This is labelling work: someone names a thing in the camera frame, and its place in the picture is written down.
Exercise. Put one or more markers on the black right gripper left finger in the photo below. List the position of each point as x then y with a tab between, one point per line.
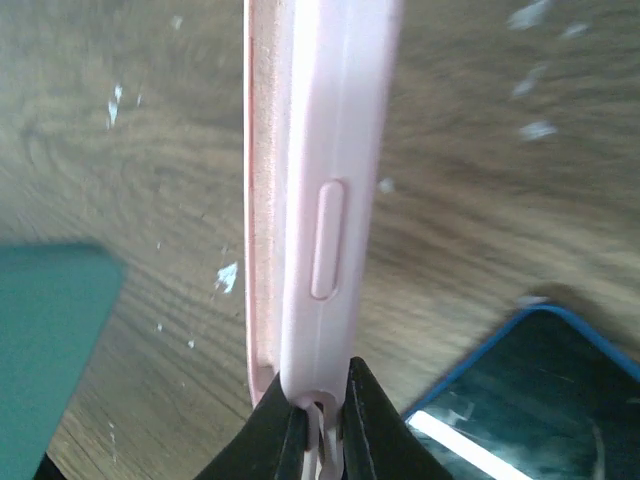
270	446

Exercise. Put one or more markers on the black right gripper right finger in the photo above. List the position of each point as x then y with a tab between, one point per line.
377	443

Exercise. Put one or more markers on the blue phone black screen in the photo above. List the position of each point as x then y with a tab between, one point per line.
544	397

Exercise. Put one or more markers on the teal phone black screen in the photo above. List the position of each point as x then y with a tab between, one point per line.
55	301

